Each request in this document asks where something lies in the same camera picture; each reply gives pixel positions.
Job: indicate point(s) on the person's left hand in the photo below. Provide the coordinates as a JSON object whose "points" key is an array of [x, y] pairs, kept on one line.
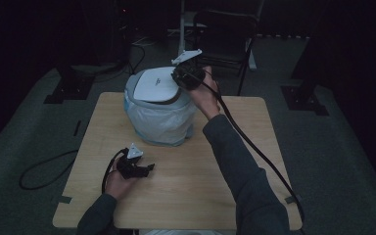
{"points": [[119, 184]]}

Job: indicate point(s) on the person's right hand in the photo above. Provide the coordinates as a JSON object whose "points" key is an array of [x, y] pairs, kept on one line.
{"points": [[205, 98]]}

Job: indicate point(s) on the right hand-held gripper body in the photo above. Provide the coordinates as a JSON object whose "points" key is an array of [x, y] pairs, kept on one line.
{"points": [[187, 76]]}

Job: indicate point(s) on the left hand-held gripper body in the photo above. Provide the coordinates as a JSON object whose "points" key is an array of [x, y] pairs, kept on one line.
{"points": [[129, 168]]}

